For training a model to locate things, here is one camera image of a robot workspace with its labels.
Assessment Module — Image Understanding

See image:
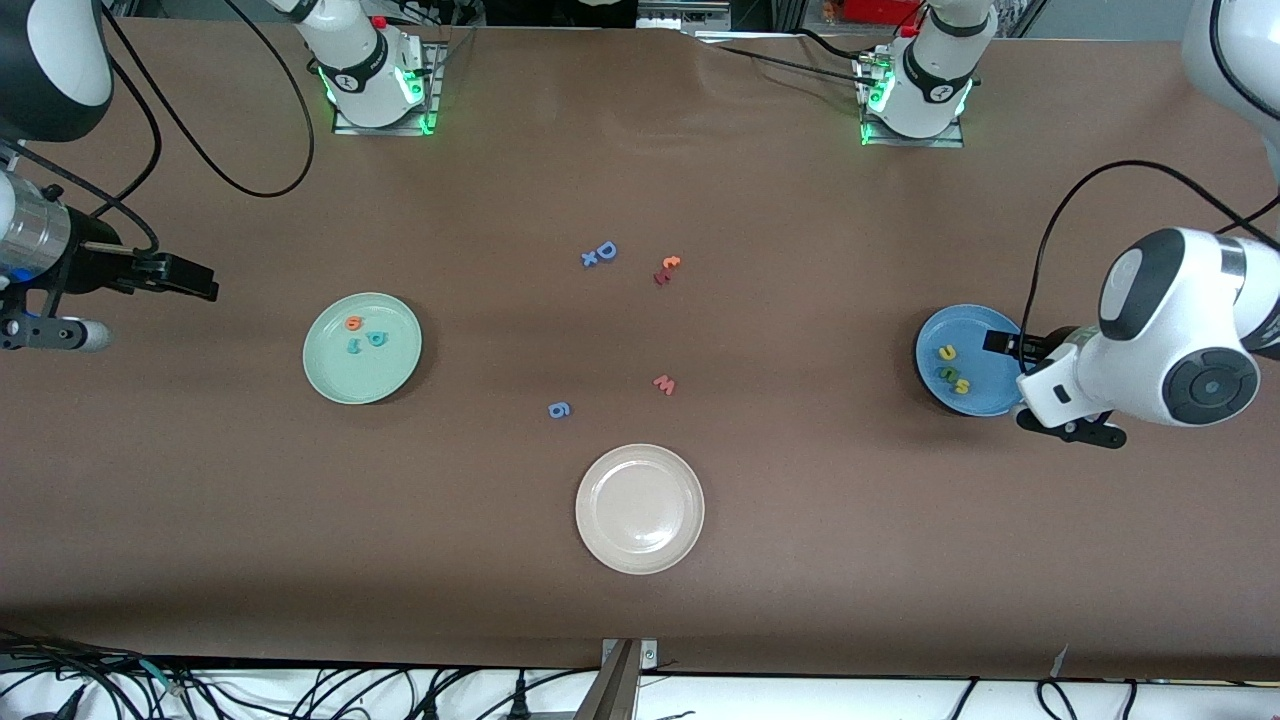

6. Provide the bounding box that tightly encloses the black cable connector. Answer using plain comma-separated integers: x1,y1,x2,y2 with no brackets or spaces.
40,683,91,720

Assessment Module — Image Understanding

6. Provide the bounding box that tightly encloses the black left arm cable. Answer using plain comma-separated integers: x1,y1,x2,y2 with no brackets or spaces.
1018,0,1280,401

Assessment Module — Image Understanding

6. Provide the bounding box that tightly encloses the blue plate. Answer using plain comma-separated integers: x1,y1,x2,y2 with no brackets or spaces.
915,304,1029,418

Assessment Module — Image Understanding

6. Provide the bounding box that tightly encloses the teal floor cable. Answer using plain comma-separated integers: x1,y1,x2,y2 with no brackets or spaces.
135,655,196,698

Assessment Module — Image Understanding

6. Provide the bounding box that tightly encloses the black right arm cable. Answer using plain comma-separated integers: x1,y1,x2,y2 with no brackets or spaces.
0,0,315,256

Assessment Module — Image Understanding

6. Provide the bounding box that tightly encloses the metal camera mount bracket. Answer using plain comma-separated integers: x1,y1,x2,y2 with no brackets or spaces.
572,638,661,720

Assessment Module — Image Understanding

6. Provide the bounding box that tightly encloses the red box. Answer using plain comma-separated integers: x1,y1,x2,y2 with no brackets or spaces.
843,0,926,26

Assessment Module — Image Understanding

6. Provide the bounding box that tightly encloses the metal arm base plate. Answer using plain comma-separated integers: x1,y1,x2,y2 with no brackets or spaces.
860,55,966,149
332,40,441,136

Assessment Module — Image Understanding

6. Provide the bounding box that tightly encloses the silver metal fixture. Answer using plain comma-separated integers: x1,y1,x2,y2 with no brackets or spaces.
665,0,771,39

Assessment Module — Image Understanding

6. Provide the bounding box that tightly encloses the black arm base cable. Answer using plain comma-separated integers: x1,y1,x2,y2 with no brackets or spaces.
793,28,883,63
695,42,869,83

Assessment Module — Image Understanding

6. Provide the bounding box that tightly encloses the light green plate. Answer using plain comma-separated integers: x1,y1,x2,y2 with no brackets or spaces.
302,292,424,406

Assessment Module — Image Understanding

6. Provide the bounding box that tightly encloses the beige plate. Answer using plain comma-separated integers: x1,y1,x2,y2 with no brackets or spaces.
575,444,706,576

